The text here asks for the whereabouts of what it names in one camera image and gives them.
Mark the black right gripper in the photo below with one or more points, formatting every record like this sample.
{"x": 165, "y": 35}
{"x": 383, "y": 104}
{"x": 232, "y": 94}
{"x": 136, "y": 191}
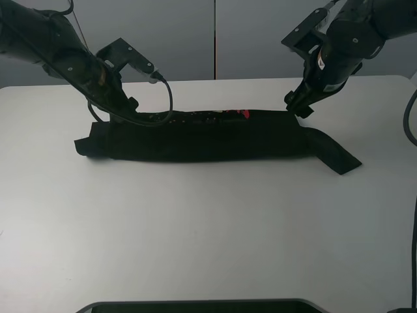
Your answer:
{"x": 325, "y": 73}

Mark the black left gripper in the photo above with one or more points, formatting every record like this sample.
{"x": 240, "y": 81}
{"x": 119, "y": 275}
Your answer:
{"x": 92, "y": 77}

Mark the black printed t-shirt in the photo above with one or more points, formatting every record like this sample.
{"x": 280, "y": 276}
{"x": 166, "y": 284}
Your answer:
{"x": 209, "y": 136}

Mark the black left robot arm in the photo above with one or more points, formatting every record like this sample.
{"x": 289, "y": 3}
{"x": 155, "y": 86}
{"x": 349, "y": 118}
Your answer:
{"x": 47, "y": 39}

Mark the black robot base panel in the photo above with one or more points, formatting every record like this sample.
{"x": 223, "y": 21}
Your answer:
{"x": 243, "y": 305}

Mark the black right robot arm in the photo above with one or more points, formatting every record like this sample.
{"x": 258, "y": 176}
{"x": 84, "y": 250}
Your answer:
{"x": 358, "y": 32}

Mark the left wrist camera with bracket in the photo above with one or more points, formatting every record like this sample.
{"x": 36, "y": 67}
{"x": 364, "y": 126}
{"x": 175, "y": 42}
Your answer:
{"x": 119, "y": 53}

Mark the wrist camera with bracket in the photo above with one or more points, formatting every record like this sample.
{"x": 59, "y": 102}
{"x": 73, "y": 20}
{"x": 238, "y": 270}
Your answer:
{"x": 306, "y": 36}
{"x": 119, "y": 53}

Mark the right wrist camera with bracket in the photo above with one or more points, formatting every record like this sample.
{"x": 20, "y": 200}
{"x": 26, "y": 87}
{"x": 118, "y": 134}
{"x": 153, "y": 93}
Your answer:
{"x": 306, "y": 36}

